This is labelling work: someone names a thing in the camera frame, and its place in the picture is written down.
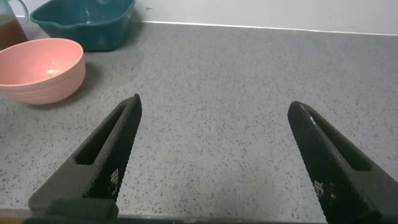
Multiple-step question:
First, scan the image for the teal square plastic basin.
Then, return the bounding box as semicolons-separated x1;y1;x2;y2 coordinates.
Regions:
30;0;136;52

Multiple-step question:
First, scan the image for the reddish brown liquid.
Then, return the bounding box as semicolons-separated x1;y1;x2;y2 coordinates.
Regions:
0;18;29;50

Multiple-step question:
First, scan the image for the clear blue ribbed cup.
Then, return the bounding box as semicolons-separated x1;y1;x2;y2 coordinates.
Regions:
0;0;30;51

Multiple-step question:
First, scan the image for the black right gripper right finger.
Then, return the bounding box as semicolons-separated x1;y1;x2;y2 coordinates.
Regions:
287;100;398;224

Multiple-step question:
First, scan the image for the pink round bowl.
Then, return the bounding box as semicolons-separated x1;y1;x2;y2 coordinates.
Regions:
0;37;86;105

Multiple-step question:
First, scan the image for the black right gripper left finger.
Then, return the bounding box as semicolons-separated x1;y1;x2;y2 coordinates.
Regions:
27;93;143;219

